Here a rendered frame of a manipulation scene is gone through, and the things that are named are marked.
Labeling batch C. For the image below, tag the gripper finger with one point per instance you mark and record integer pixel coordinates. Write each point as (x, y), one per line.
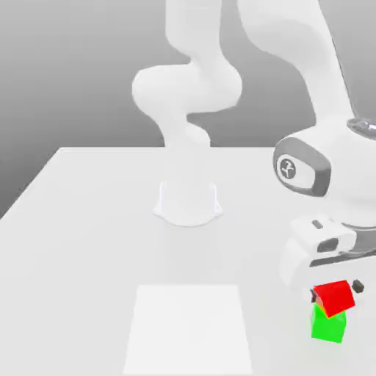
(358, 286)
(313, 296)

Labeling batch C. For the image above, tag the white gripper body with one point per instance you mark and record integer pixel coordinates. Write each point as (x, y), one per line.
(296, 270)

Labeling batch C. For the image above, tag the small red cube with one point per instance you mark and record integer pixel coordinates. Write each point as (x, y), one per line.
(336, 298)

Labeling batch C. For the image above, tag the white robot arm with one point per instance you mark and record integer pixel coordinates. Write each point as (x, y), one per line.
(202, 85)

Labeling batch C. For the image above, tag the small green cube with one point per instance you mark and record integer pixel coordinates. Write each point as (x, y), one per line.
(329, 328)

